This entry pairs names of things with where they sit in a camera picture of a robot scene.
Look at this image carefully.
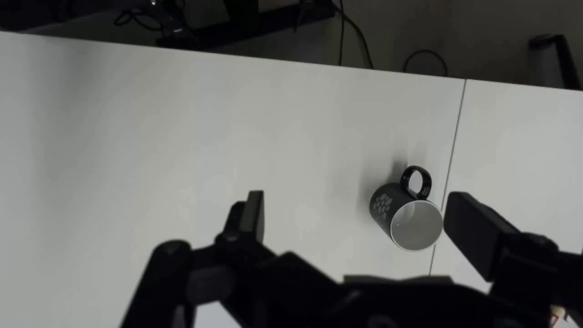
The black mug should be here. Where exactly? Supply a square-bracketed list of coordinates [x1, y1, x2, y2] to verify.
[368, 164, 445, 251]

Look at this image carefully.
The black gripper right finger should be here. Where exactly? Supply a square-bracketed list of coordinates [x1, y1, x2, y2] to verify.
[443, 191, 583, 328]

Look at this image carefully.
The black looped floor cable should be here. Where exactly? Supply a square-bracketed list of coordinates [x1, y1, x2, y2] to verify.
[401, 47, 450, 78]

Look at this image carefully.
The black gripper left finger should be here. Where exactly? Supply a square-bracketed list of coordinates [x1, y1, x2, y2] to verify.
[120, 189, 343, 328]

